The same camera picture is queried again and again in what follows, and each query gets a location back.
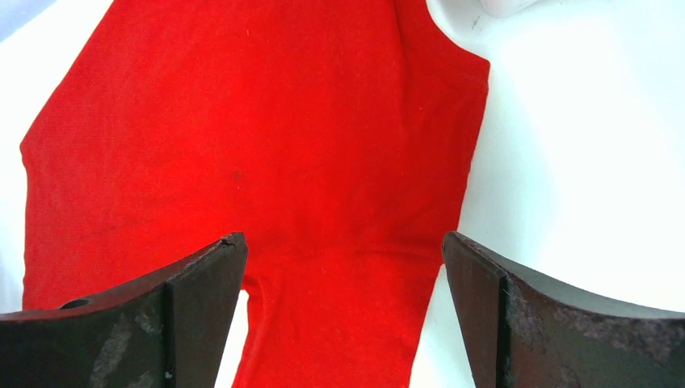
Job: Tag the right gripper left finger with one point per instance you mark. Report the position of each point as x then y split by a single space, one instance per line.
167 328

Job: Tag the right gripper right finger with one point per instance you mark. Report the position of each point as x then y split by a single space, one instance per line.
522 328

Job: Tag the red t-shirt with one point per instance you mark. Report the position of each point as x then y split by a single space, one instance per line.
337 136

